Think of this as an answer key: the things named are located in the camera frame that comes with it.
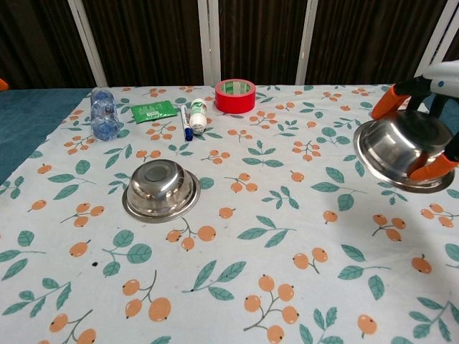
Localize clear plastic water bottle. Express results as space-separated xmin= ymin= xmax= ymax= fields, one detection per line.
xmin=90 ymin=87 xmax=120 ymax=141

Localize green sachet packet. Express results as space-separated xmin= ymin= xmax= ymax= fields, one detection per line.
xmin=130 ymin=100 xmax=179 ymax=125

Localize dark folding screen white frame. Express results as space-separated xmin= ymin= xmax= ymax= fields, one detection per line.
xmin=0 ymin=0 xmax=459 ymax=90

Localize steel bowl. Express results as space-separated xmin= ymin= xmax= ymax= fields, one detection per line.
xmin=353 ymin=109 xmax=455 ymax=195
xmin=121 ymin=158 xmax=202 ymax=223

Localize small white tube bottle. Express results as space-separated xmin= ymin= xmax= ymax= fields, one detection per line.
xmin=189 ymin=99 xmax=209 ymax=136

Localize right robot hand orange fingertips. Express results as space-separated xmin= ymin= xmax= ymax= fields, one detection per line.
xmin=371 ymin=59 xmax=459 ymax=182

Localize white blue marker pen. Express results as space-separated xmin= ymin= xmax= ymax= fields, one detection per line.
xmin=179 ymin=104 xmax=194 ymax=142

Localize teal table cover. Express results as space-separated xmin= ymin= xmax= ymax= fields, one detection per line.
xmin=0 ymin=88 xmax=93 ymax=184

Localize floral tablecloth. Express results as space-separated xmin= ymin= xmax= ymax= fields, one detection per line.
xmin=0 ymin=84 xmax=459 ymax=344

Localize red tape roll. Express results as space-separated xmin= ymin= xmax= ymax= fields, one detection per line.
xmin=214 ymin=79 xmax=257 ymax=115

